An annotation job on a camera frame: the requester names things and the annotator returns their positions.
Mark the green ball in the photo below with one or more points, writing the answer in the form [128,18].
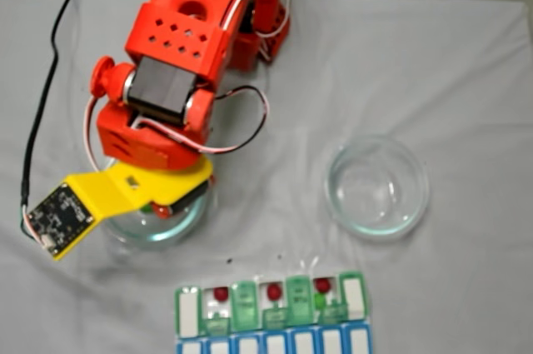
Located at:
[145,207]
[320,300]

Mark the red ball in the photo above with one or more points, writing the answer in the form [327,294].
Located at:
[273,291]
[221,293]
[322,285]

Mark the weekly pill organizer box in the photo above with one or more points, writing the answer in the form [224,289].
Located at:
[270,341]

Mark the glass bowl for green balls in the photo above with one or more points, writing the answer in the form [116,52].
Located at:
[166,237]

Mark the glass bowl for red balls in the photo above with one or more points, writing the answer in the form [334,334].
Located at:
[375,187]

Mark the white tablecloth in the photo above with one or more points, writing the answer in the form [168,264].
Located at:
[416,79]

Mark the black camera board yellow mount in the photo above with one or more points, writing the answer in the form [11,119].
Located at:
[58,220]

